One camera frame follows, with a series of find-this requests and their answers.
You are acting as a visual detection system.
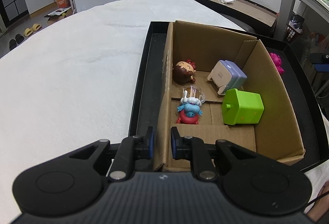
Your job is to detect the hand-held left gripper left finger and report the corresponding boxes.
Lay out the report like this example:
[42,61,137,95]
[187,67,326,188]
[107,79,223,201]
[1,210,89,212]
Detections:
[69,126,155,181]

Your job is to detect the green cube toy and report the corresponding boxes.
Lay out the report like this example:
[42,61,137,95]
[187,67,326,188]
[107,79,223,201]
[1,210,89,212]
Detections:
[221,88,265,126]

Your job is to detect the black tray with brown base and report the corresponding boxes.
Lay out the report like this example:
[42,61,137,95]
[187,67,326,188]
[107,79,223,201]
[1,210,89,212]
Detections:
[195,0,279,34]

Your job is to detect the purple and white box toy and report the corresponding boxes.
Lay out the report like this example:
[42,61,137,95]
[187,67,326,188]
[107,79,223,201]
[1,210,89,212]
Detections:
[207,60,248,96]

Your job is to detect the black slippers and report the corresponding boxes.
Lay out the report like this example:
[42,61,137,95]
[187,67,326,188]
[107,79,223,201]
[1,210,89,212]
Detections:
[9,34,25,51]

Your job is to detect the blue and red toy figure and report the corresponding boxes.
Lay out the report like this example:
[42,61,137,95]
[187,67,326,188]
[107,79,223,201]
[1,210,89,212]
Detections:
[176,86,206,125]

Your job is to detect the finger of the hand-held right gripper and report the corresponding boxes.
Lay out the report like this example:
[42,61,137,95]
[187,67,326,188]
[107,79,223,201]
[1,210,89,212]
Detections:
[310,54,329,72]

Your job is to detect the brown box with black lid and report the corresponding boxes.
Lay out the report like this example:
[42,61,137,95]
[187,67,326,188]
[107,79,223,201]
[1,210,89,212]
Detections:
[44,6,73,24]

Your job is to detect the yellow slippers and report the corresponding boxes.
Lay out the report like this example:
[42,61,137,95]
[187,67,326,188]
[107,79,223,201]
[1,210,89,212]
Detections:
[23,23,42,36]

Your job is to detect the black shallow tray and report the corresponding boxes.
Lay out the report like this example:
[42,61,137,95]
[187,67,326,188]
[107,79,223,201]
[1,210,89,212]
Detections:
[128,21,329,172]

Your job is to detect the brown-haired doll figure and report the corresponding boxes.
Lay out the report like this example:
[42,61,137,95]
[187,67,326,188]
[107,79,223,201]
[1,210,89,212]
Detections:
[172,59,197,85]

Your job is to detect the black cable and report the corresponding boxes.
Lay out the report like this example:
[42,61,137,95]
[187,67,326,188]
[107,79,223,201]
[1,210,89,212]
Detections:
[305,189,329,214]

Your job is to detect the pink toy figure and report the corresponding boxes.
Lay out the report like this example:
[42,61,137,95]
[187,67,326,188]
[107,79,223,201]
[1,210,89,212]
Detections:
[269,52,285,76]

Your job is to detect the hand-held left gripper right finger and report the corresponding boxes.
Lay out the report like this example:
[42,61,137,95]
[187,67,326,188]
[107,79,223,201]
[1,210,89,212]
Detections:
[170,127,257,181]

